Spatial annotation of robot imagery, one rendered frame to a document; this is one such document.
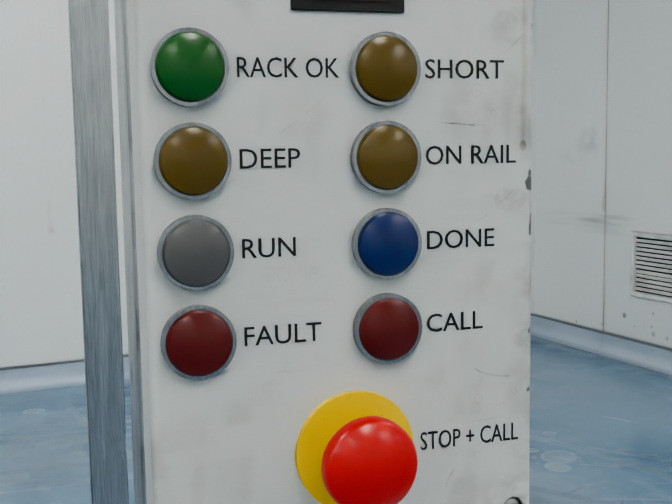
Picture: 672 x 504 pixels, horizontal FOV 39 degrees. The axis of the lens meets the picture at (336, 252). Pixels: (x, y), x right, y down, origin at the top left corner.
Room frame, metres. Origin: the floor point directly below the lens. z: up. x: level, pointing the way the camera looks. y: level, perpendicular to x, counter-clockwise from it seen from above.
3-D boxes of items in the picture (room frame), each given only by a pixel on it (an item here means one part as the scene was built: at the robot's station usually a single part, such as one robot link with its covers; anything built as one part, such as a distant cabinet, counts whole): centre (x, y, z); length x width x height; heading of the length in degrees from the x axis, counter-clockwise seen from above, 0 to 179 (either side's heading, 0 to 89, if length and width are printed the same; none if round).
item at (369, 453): (0.38, -0.01, 0.87); 0.04 x 0.04 x 0.04; 17
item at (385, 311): (0.39, -0.02, 0.92); 0.03 x 0.01 x 0.03; 107
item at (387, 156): (0.39, -0.02, 0.99); 0.03 x 0.01 x 0.03; 107
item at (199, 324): (0.37, 0.05, 0.92); 0.03 x 0.01 x 0.03; 107
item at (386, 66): (0.39, -0.02, 1.03); 0.03 x 0.01 x 0.03; 107
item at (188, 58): (0.37, 0.05, 1.03); 0.03 x 0.01 x 0.03; 107
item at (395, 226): (0.39, -0.02, 0.96); 0.03 x 0.01 x 0.03; 107
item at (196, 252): (0.37, 0.05, 0.96); 0.03 x 0.01 x 0.03; 107
